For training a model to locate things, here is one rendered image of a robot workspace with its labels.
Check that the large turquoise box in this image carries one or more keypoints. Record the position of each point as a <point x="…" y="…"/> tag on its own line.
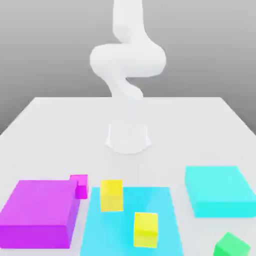
<point x="218" y="190"/>

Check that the small yellow cube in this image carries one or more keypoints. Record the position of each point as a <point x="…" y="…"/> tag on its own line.
<point x="145" y="230"/>
<point x="111" y="196"/>

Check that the small green cube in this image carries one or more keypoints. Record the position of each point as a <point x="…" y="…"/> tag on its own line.
<point x="230" y="246"/>

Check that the large sky blue box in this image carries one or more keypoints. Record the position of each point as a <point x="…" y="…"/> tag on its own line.
<point x="120" y="230"/>

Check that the large purple box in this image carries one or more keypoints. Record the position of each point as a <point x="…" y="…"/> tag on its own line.
<point x="38" y="208"/>

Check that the small magenta cube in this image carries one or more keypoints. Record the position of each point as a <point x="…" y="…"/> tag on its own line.
<point x="82" y="189"/>

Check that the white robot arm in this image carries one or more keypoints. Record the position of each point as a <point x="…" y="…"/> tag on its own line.
<point x="128" y="60"/>

